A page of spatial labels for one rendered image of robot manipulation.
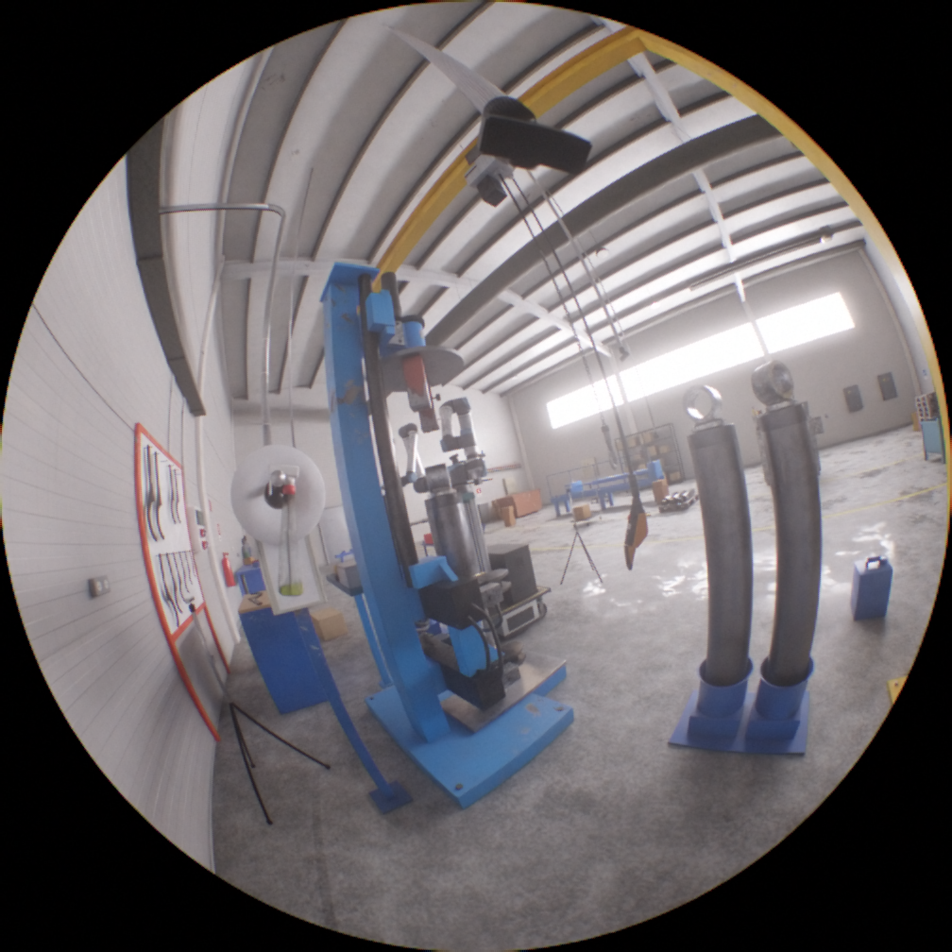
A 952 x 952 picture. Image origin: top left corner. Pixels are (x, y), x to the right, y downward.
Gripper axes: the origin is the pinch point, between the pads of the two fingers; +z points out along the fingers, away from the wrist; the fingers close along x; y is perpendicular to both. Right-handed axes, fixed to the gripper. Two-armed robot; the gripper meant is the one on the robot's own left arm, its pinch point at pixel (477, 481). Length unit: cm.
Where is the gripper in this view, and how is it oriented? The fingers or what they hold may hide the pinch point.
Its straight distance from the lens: 189.9
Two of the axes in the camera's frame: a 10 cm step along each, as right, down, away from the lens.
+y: -7.9, 1.4, -6.0
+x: 5.8, -1.8, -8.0
